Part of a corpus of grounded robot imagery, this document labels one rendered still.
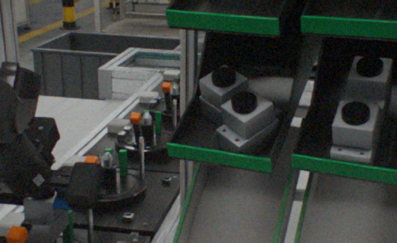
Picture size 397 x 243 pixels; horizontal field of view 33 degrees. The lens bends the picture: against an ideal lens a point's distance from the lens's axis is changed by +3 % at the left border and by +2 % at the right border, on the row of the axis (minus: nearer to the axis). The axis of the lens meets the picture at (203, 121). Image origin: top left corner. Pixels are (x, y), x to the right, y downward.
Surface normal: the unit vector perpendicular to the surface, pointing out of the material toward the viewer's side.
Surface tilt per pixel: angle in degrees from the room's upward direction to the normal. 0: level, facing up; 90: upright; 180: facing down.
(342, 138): 115
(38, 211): 90
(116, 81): 90
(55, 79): 90
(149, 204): 0
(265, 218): 45
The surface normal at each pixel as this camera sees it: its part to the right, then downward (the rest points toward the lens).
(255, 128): 0.62, 0.46
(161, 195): 0.01, -0.95
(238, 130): -0.78, 0.50
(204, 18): -0.34, 0.66
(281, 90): -0.15, -0.73
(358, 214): -0.25, -0.46
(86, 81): -0.21, 0.31
